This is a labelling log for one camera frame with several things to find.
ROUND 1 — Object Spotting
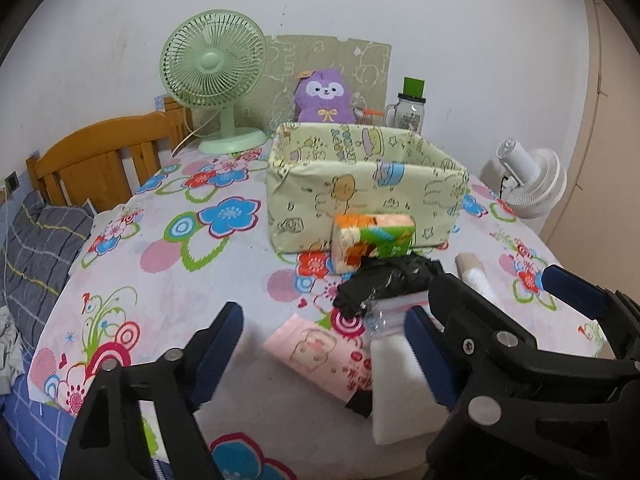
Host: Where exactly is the clear cotton swab jar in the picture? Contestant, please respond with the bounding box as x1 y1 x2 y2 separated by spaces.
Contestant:
352 105 386 127

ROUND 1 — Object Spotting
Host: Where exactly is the black plastic bag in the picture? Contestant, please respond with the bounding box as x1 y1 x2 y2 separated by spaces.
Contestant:
334 252 445 318

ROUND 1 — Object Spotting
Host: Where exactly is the cardboard tube roll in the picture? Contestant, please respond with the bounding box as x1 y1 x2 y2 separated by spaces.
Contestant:
454 251 496 306

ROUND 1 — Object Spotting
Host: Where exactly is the beige door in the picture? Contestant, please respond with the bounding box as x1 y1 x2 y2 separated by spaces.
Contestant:
542 0 640 291

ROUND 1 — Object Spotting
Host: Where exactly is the pink packet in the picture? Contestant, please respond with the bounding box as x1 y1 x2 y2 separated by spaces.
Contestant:
262 314 373 403

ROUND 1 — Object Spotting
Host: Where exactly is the wooden bed headboard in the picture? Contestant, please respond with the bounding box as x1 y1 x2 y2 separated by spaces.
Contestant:
26 97 193 213

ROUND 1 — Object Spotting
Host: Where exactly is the glass mug jar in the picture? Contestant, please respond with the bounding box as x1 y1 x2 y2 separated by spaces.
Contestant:
384 91 426 136

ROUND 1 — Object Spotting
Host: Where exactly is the beige cartoon felt board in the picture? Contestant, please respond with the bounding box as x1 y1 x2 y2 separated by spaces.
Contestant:
252 35 392 126

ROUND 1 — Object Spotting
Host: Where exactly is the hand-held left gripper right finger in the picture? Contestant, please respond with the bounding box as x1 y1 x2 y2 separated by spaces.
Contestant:
404 304 640 480

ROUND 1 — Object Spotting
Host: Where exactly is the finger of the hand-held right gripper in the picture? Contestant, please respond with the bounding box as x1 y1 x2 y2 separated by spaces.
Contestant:
429 272 540 392
542 264 640 361

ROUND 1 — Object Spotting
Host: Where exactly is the clear zip bag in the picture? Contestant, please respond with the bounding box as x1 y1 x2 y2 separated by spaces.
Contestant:
365 295 431 341

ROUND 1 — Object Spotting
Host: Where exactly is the orange green tissue packet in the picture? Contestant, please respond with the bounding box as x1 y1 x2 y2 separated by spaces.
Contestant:
331 212 417 273

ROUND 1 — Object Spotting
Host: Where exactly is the purple plush toy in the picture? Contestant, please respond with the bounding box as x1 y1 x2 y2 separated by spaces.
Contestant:
292 69 357 125

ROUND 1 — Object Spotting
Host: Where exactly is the crumpled grey white cloth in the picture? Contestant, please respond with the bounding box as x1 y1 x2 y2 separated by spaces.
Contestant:
0 305 26 396

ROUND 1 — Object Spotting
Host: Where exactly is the grey plaid pillow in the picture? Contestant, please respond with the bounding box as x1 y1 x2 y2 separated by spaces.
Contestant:
0 190 96 346

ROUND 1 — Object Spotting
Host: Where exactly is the white fan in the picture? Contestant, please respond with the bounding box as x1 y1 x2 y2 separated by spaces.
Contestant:
480 137 568 220

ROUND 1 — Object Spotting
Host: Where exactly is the green desk fan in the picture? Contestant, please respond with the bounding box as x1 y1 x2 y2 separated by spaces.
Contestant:
159 9 268 155

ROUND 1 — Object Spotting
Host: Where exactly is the floral tablecloth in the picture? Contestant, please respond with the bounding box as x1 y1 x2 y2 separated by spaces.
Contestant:
27 140 608 480

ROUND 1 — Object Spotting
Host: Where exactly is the green fan cable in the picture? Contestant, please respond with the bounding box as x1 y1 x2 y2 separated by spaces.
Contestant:
172 110 196 153

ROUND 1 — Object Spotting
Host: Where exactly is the blue bedsheet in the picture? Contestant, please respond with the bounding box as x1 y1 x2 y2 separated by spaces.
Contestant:
0 375 76 480

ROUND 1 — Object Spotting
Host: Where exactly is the pale yellow fabric storage box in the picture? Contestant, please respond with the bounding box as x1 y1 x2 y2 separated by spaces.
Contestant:
266 122 470 253

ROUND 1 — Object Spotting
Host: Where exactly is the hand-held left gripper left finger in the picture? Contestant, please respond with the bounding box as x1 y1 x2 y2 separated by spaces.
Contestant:
59 301 245 480

